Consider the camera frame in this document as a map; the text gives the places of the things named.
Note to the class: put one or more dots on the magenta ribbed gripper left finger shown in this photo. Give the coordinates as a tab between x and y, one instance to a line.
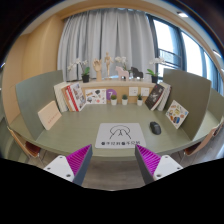
72	167

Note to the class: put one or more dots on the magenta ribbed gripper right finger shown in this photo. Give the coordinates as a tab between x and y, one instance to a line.
154	167

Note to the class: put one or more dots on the black computer mouse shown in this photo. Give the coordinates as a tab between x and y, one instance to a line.
155	128

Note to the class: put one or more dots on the white printed mouse pad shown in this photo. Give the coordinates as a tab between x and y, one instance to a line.
119	136

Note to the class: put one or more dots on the wooden chair left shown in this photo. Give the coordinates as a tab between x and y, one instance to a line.
31	150

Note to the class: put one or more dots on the wooden chair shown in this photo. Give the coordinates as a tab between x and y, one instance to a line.
31	150
200	145

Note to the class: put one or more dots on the wooden chair right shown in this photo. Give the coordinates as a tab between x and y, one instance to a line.
200	145

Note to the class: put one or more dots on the beige leaning card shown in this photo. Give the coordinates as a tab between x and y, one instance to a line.
49	115

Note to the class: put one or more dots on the colourful sticker book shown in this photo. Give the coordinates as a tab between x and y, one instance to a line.
176	114

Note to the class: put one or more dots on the small potted plant right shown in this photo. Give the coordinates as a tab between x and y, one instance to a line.
139	100

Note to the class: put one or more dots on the small potted plant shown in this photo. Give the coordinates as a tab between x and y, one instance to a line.
113	100
124	99
139	100

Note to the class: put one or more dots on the red white illustrated book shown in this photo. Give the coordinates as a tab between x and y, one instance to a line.
76	96

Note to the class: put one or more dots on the white leaning book left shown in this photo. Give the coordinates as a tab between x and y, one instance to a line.
60	97

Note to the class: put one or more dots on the white leaning book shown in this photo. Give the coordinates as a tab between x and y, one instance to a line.
165	97
60	97

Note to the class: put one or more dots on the small potted plant middle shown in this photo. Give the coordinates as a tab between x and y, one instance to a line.
124	99

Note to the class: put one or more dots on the illustrated white card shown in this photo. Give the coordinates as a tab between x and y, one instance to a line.
96	96

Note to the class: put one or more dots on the black cover book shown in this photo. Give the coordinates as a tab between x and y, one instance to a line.
153	98

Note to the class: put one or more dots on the small potted plant left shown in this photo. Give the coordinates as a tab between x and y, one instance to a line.
113	100

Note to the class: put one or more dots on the white leaning book right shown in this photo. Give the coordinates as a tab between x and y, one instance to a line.
165	97

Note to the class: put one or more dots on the green left partition panel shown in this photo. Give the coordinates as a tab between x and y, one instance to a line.
35	93

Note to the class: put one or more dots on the green partition panel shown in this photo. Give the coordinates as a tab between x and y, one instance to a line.
35	93
192	92

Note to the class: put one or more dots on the purple round card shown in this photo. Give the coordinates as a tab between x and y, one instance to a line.
109	93

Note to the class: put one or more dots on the green right partition panel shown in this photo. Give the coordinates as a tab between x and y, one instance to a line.
192	92

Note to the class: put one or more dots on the white orchid left pot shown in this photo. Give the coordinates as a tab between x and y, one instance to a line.
84	67

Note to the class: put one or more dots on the white orchid pot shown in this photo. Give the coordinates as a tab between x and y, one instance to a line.
84	67
154	76

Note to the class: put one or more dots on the white orchid right pot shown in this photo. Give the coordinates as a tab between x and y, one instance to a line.
154	76

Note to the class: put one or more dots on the black wooden horse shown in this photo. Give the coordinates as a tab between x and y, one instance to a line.
136	73

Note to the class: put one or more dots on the white wooden horse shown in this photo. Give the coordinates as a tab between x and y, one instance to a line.
122	73

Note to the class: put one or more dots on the wooden hand model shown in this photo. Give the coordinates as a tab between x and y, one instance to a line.
97	65

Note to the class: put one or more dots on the white orchid middle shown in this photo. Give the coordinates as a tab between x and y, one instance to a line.
123	61

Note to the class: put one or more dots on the wooden mannequin figure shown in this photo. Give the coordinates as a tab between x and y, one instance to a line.
108	60

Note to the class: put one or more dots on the grey curtain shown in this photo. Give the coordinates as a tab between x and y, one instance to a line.
92	34

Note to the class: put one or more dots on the white wall socket right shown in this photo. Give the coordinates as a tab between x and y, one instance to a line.
144	91

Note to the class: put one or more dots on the white wall socket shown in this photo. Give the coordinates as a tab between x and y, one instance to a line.
144	91
133	91

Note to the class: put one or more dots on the white wall socket left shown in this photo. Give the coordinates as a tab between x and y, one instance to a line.
133	91

